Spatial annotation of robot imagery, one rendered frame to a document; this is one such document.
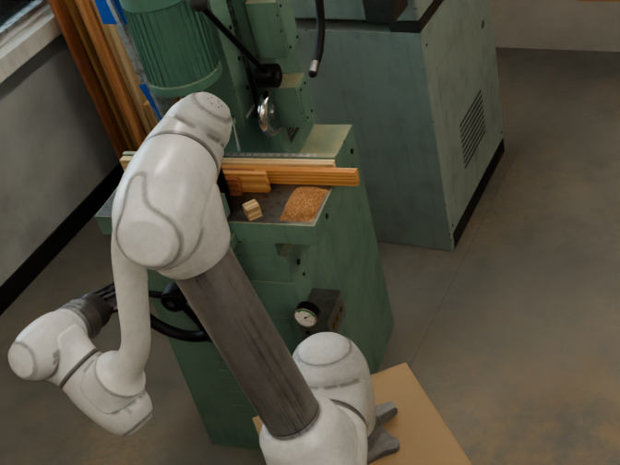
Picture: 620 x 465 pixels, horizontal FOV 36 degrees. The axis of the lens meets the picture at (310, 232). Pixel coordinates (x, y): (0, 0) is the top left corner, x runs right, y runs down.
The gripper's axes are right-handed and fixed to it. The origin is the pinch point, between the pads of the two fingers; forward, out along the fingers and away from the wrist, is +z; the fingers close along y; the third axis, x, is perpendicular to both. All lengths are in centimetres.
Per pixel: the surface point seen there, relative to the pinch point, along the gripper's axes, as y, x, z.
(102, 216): 23.7, -5.9, 24.3
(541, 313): -71, 55, 119
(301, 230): -30.3, -4.5, 24.6
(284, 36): -22, -46, 46
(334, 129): -20, -15, 79
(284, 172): -21.8, -14.4, 37.5
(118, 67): 93, -23, 147
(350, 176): -39, -14, 38
